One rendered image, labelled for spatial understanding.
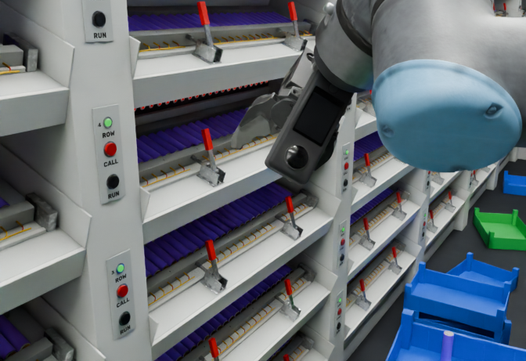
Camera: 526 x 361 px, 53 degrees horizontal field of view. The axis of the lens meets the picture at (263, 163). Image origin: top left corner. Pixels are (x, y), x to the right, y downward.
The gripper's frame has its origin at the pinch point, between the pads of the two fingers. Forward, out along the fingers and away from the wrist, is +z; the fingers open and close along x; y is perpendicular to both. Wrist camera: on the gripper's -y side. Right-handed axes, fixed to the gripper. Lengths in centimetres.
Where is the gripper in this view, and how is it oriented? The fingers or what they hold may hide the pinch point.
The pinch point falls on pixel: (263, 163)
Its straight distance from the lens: 68.0
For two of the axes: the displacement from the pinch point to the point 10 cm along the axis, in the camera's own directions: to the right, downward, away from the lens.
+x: -8.5, -5.0, -1.4
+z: -4.1, 4.6, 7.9
